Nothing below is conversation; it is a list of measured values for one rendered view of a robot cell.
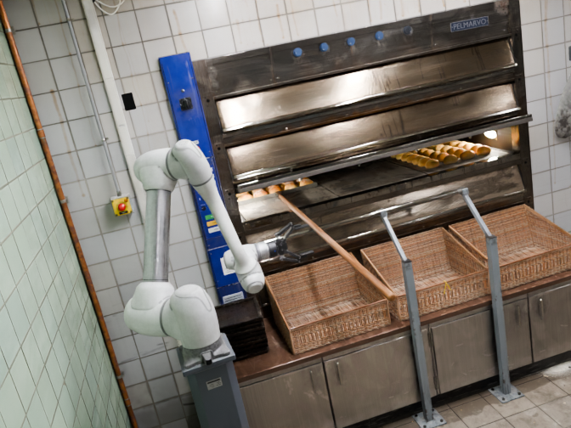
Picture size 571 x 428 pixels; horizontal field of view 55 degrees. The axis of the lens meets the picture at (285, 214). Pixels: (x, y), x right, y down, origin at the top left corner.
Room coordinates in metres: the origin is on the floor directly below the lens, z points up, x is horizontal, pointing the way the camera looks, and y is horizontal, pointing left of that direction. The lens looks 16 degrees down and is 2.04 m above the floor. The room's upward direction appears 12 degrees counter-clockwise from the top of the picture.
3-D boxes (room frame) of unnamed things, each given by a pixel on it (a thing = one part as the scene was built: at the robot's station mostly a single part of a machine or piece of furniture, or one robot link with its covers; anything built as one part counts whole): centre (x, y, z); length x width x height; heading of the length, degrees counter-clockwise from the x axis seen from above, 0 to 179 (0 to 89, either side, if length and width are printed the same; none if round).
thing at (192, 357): (1.92, 0.42, 1.03); 0.22 x 0.18 x 0.06; 15
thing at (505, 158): (3.16, -0.63, 1.16); 1.80 x 0.06 x 0.04; 101
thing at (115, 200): (2.82, 0.83, 1.46); 0.10 x 0.07 x 0.10; 101
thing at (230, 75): (3.17, -0.63, 1.99); 1.80 x 0.08 x 0.21; 101
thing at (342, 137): (3.14, -0.63, 1.54); 1.79 x 0.11 x 0.19; 101
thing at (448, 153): (3.68, -1.12, 1.21); 0.61 x 0.48 x 0.06; 11
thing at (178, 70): (3.86, 0.57, 1.07); 1.93 x 0.16 x 2.15; 11
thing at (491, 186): (3.14, -0.63, 1.02); 1.79 x 0.11 x 0.19; 101
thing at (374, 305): (2.77, -0.12, 0.72); 0.56 x 0.49 x 0.28; 102
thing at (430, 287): (2.88, -0.71, 0.72); 0.56 x 0.49 x 0.28; 101
